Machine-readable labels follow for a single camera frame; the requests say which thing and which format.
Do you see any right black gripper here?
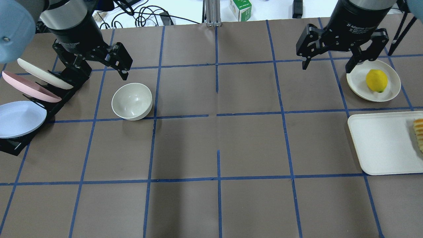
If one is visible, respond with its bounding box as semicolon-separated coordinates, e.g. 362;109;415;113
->
296;0;392;73

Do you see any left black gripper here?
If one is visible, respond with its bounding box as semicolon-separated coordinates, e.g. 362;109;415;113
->
50;13;133;83

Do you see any white ceramic bowl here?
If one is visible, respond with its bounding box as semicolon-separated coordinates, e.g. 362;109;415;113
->
111;83;153;121

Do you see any yellow lemon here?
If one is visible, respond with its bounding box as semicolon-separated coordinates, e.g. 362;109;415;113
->
365;69;388;93

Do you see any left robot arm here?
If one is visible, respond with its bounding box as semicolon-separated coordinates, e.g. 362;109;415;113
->
0;0;133;80

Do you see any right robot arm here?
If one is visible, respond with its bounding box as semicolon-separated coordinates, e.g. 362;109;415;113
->
296;0;396;73

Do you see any cream round plate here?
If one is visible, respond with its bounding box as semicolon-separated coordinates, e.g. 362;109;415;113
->
346;60;402;102

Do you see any cream plate in rack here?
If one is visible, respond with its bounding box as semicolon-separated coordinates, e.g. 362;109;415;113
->
17;58;73;90

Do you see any black power adapter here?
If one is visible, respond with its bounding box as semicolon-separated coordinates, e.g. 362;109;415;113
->
292;0;303;19

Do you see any pink plate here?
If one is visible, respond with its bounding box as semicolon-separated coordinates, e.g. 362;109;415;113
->
2;71;62;103

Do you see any light blue plate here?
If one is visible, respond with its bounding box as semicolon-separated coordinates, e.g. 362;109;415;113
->
0;101;47;139

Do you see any green white carton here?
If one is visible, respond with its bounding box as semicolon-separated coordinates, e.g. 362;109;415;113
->
229;0;252;21

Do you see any sliced yellow bread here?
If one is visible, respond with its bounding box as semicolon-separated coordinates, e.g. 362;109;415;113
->
413;118;423;152

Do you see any white rectangular tray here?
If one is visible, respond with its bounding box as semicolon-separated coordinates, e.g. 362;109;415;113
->
347;111;423;175

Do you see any black dish rack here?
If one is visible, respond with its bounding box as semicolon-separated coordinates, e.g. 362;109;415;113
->
0;71;85;156

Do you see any black cables bundle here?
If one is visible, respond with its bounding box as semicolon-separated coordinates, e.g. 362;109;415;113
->
94;0;202;29

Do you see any aluminium frame post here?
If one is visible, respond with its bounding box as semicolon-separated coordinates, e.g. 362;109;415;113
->
203;0;222;27

